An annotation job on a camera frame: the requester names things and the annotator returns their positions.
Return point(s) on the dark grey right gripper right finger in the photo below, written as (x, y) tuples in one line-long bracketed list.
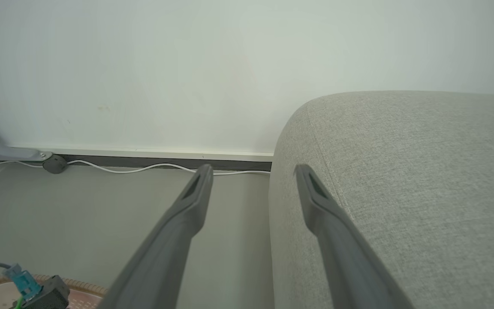
[(341, 257)]

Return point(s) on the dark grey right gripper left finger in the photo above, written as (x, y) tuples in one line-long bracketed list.
[(165, 253)]

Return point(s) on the beige perforated laundry basket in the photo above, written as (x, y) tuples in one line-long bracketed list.
[(89, 289)]

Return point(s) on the white baseboard strip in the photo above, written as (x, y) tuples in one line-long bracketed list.
[(165, 153)]

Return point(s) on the light grey fabric sofa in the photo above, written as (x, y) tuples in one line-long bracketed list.
[(423, 180)]

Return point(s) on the dark grey round floor plug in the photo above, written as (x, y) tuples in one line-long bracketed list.
[(55, 164)]

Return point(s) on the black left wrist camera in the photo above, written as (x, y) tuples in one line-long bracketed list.
[(50, 296)]

